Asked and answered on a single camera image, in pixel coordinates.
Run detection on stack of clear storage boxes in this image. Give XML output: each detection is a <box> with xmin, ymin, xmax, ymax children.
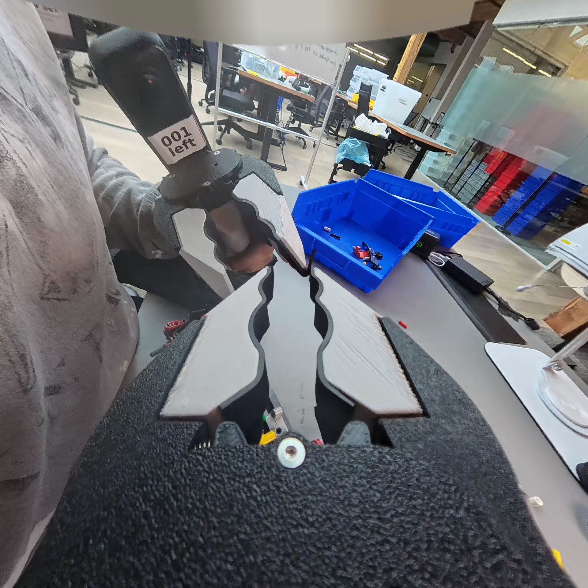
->
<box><xmin>348</xmin><ymin>66</ymin><xmax>390</xmax><ymax>99</ymax></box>

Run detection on white sign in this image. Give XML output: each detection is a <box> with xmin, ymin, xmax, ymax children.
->
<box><xmin>37</xmin><ymin>9</ymin><xmax>74</xmax><ymax>37</ymax></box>

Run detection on person's legs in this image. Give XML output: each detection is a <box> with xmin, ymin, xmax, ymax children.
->
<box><xmin>110</xmin><ymin>250</ymin><xmax>239</xmax><ymax>318</ymax></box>

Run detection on person's torso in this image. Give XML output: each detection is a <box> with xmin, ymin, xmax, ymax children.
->
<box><xmin>0</xmin><ymin>0</ymin><xmax>141</xmax><ymax>588</ymax></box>

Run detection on toy brick assembly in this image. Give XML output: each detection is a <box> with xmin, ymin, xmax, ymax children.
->
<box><xmin>258</xmin><ymin>390</ymin><xmax>288</xmax><ymax>446</ymax></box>

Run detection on stacks of red blue bins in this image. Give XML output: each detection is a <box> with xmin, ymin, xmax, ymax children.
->
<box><xmin>450</xmin><ymin>147</ymin><xmax>588</xmax><ymax>239</ymax></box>

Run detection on person's left hand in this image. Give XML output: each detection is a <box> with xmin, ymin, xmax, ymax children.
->
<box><xmin>224</xmin><ymin>243</ymin><xmax>279</xmax><ymax>274</ymax></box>

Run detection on wooden pillar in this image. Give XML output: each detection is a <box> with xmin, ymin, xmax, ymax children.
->
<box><xmin>393</xmin><ymin>32</ymin><xmax>428</xmax><ymax>85</ymax></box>

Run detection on white storage box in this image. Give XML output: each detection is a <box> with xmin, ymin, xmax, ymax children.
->
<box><xmin>374</xmin><ymin>78</ymin><xmax>422</xmax><ymax>125</ymax></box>

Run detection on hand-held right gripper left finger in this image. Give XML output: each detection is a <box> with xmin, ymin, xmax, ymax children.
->
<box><xmin>160</xmin><ymin>266</ymin><xmax>275</xmax><ymax>437</ymax></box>

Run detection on black power bank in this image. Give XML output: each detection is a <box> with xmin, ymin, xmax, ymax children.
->
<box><xmin>410</xmin><ymin>230</ymin><xmax>441</xmax><ymax>259</ymax></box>

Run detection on black office chair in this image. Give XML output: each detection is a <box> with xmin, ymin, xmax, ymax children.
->
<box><xmin>287</xmin><ymin>85</ymin><xmax>331</xmax><ymax>148</ymax></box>
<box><xmin>55</xmin><ymin>14</ymin><xmax>99</xmax><ymax>105</ymax></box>
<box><xmin>200</xmin><ymin>41</ymin><xmax>255</xmax><ymax>150</ymax></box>

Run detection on white plastic bag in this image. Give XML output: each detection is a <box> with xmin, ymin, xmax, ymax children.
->
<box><xmin>355</xmin><ymin>113</ymin><xmax>389</xmax><ymax>137</ymax></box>

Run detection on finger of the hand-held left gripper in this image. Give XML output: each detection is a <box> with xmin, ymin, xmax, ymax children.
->
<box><xmin>171</xmin><ymin>207</ymin><xmax>236</xmax><ymax>300</ymax></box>
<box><xmin>231</xmin><ymin>172</ymin><xmax>308</xmax><ymax>276</ymax></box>

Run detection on black cart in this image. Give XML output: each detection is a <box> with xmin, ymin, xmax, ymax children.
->
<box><xmin>328</xmin><ymin>126</ymin><xmax>391</xmax><ymax>184</ymax></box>

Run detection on clear round stand base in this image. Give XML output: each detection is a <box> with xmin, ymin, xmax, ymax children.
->
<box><xmin>537</xmin><ymin>360</ymin><xmax>588</xmax><ymax>437</ymax></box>

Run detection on white mouse pad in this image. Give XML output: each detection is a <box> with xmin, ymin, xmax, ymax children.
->
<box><xmin>485</xmin><ymin>342</ymin><xmax>588</xmax><ymax>478</ymax></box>

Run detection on person's left forearm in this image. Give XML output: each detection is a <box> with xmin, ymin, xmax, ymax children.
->
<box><xmin>85</xmin><ymin>145</ymin><xmax>184</xmax><ymax>260</ymax></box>

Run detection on wooden office desk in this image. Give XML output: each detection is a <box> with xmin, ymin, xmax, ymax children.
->
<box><xmin>335</xmin><ymin>92</ymin><xmax>458</xmax><ymax>181</ymax></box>
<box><xmin>236</xmin><ymin>68</ymin><xmax>318</xmax><ymax>172</ymax></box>

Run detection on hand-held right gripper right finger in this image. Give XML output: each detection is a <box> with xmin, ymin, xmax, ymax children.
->
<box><xmin>309</xmin><ymin>268</ymin><xmax>424</xmax><ymax>421</ymax></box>

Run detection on black adapter cable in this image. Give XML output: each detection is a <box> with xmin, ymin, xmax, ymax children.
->
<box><xmin>484</xmin><ymin>287</ymin><xmax>540</xmax><ymax>330</ymax></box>

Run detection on wooden book stand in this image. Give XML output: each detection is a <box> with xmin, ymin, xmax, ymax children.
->
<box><xmin>544</xmin><ymin>298</ymin><xmax>588</xmax><ymax>338</ymax></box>

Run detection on blue storage bin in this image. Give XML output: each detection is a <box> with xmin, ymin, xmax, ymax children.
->
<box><xmin>292</xmin><ymin>178</ymin><xmax>435</xmax><ymax>293</ymax></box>
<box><xmin>363</xmin><ymin>168</ymin><xmax>481</xmax><ymax>249</ymax></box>

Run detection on black power adapter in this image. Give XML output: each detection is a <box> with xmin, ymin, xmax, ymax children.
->
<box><xmin>442</xmin><ymin>257</ymin><xmax>494</xmax><ymax>295</ymax></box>

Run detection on blue plastic bag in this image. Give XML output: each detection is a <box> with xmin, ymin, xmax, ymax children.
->
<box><xmin>334</xmin><ymin>138</ymin><xmax>372</xmax><ymax>167</ymax></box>

